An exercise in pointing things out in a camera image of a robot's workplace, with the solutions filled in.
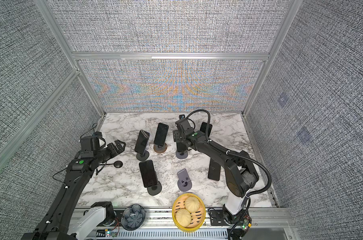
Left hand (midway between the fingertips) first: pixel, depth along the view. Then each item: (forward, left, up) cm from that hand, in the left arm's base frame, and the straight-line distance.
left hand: (121, 145), depth 78 cm
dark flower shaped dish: (-31, -6, -18) cm, 36 cm away
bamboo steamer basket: (-33, -38, -16) cm, 53 cm away
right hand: (+11, -31, -2) cm, 33 cm away
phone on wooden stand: (+11, -20, -8) cm, 24 cm away
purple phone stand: (+3, -32, -19) cm, 37 cm away
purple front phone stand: (-17, -32, -14) cm, 39 cm away
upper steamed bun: (-27, -35, -12) cm, 46 cm away
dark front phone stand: (-18, -16, -19) cm, 31 cm away
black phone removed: (-9, -51, -20) cm, 55 cm away
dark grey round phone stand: (+2, -7, -18) cm, 20 cm away
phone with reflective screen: (+15, -46, -5) cm, 48 cm away
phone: (-13, -14, -9) cm, 21 cm away
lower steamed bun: (-33, -31, -12) cm, 46 cm away
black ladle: (-2, +8, -19) cm, 20 cm away
